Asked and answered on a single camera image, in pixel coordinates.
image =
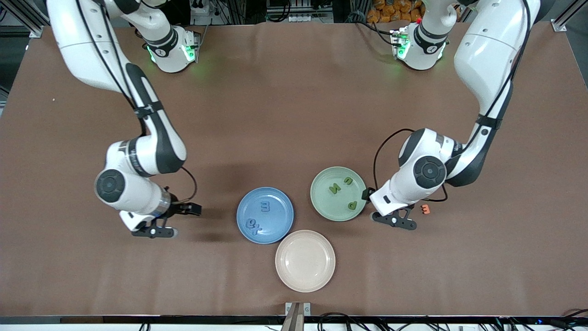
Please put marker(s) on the beige round plate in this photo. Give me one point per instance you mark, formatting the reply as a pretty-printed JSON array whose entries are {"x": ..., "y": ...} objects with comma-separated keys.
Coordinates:
[{"x": 305, "y": 261}]

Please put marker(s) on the pile of orange objects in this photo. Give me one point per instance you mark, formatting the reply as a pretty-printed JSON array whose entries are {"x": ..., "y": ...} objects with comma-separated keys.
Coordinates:
[{"x": 395, "y": 9}]

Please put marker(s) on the aluminium frame profile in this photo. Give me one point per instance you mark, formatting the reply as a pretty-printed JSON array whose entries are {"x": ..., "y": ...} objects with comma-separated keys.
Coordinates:
[
  {"x": 11, "y": 11},
  {"x": 567, "y": 18}
]

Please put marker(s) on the blue foam letter E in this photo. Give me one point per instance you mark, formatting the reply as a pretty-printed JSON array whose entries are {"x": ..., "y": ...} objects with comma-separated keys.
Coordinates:
[{"x": 265, "y": 207}]

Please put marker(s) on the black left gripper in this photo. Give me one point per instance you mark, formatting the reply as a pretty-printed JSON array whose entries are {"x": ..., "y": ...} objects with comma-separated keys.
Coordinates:
[{"x": 366, "y": 194}]

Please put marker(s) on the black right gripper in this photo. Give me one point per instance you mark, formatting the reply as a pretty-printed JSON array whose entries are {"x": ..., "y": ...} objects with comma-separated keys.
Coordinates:
[{"x": 180, "y": 209}]

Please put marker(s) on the white power strip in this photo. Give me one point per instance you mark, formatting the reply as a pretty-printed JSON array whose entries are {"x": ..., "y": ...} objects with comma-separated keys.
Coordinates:
[{"x": 310, "y": 18}]

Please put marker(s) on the green foam letter P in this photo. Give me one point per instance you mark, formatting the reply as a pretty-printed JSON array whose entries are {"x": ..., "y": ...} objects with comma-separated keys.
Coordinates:
[{"x": 355, "y": 205}]

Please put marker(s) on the table covering sheet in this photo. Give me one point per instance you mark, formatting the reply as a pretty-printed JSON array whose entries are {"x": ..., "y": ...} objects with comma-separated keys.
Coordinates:
[{"x": 294, "y": 115}]

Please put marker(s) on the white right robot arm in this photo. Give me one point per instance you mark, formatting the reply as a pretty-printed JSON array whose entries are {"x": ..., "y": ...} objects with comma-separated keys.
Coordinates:
[{"x": 82, "y": 41}]

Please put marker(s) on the light green round plate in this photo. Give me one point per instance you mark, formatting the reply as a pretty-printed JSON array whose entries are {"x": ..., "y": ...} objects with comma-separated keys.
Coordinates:
[{"x": 330, "y": 207}]

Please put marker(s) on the blue foam letter with loop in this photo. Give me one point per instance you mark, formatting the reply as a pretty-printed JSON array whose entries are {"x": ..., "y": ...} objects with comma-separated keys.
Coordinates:
[{"x": 247, "y": 224}]

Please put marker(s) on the green foam letter N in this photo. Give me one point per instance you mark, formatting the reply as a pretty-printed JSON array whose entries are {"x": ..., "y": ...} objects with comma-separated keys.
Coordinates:
[{"x": 334, "y": 187}]

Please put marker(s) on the white socket strip with plugs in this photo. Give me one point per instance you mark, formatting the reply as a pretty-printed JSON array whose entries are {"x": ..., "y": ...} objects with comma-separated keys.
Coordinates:
[{"x": 197, "y": 7}]

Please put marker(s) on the blue round plate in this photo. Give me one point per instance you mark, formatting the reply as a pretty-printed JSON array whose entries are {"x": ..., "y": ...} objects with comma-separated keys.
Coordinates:
[{"x": 275, "y": 220}]

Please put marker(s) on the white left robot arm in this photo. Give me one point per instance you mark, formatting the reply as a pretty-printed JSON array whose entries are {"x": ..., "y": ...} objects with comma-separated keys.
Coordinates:
[{"x": 487, "y": 50}]

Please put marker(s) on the grey metal camera bracket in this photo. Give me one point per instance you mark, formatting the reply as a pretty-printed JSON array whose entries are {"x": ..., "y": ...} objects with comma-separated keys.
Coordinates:
[{"x": 297, "y": 310}]

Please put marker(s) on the blue foam letter X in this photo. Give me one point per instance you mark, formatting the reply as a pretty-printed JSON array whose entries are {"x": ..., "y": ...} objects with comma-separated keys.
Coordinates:
[{"x": 259, "y": 228}]

